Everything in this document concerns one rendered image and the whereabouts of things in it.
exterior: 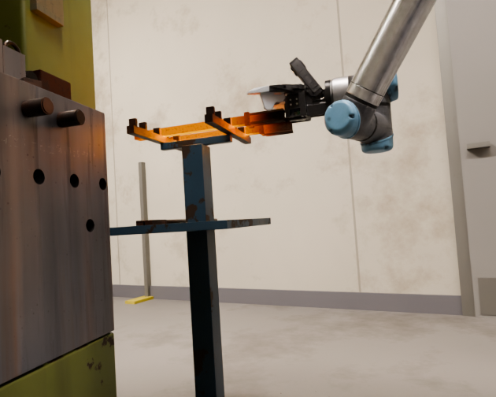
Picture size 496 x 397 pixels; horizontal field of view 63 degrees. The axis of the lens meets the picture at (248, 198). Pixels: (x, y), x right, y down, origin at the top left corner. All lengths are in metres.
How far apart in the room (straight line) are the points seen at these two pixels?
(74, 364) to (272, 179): 2.62
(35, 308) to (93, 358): 0.18
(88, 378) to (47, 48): 0.75
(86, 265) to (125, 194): 3.44
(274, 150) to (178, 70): 1.27
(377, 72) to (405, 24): 0.10
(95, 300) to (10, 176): 0.29
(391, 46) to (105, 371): 0.83
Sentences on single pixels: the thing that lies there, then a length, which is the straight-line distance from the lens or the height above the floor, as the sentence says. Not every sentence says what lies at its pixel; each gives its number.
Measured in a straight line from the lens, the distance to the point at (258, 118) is 1.09.
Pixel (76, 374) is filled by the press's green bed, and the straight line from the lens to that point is 0.82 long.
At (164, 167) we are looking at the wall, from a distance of 3.90.
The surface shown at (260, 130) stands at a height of 0.93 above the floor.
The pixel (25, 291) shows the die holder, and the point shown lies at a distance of 0.71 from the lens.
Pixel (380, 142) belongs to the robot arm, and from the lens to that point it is 1.00.
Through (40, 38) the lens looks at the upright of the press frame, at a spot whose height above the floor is 1.13.
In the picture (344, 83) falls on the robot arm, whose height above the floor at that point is 0.98.
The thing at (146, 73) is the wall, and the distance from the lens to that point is 4.24.
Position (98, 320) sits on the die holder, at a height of 0.50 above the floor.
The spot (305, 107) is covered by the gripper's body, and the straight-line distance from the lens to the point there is 1.04.
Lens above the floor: 0.67
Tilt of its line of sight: 3 degrees up
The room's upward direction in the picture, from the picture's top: 4 degrees counter-clockwise
